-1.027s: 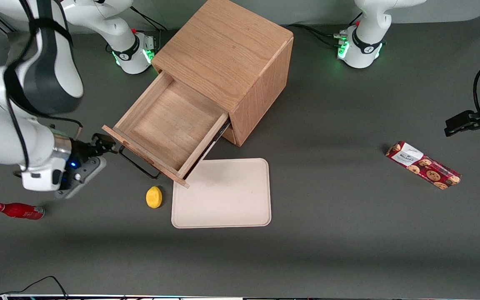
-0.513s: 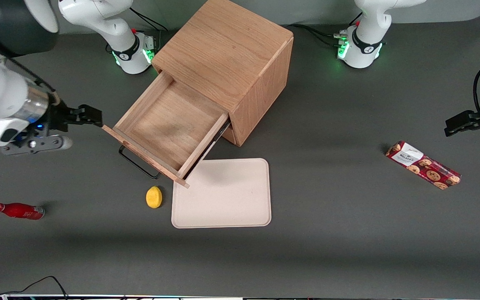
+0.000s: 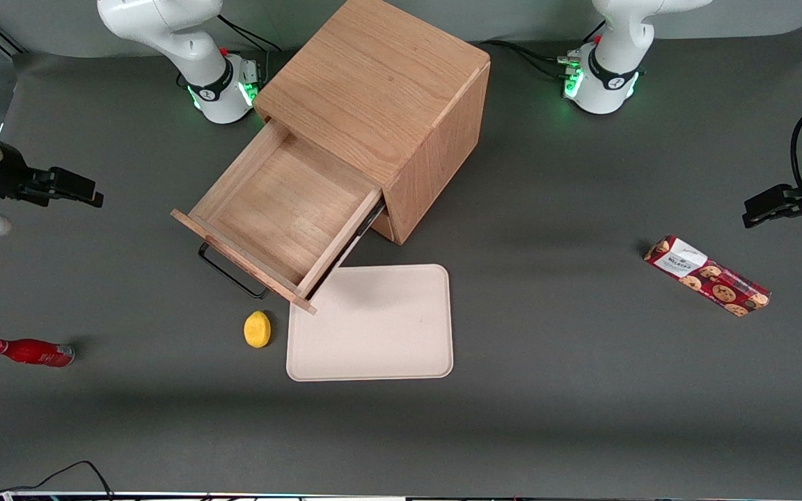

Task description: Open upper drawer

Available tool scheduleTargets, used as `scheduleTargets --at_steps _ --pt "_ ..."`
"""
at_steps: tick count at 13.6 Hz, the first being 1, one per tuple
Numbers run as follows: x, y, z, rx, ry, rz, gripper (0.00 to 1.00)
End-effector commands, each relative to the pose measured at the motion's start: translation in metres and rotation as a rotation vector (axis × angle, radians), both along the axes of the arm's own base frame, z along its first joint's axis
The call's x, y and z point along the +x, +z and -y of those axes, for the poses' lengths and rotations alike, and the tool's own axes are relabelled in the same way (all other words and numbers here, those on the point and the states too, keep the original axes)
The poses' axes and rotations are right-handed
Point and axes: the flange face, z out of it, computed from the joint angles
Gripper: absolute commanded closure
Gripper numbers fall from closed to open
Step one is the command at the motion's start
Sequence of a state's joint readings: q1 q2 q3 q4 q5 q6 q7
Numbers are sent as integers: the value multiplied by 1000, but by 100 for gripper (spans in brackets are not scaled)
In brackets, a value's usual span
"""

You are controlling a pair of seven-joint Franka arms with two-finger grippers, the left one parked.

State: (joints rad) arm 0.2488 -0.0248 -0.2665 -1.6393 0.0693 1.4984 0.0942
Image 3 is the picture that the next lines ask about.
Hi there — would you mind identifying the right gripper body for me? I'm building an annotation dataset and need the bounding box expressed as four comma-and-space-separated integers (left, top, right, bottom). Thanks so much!
0, 115, 52, 211

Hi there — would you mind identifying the beige rectangular tray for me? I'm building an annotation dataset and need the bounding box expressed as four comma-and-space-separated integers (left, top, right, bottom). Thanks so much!
285, 264, 455, 383

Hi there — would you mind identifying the red bottle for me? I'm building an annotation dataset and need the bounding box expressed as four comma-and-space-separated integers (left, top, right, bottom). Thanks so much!
0, 338, 76, 368

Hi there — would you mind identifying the red tartan cookie box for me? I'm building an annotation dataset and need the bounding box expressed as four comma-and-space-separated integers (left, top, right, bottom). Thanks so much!
643, 234, 771, 318

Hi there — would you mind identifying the wooden drawer cabinet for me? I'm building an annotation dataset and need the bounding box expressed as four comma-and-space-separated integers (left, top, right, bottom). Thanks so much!
253, 0, 492, 246

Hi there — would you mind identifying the black cable at arm base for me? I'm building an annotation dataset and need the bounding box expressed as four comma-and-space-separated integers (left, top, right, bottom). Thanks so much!
217, 14, 282, 54
479, 40, 579, 79

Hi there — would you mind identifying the thin black cable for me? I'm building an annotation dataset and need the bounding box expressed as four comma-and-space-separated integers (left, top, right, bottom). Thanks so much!
0, 461, 115, 499

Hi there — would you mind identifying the yellow lemon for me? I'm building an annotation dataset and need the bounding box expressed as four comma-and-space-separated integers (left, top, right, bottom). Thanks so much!
244, 310, 272, 349

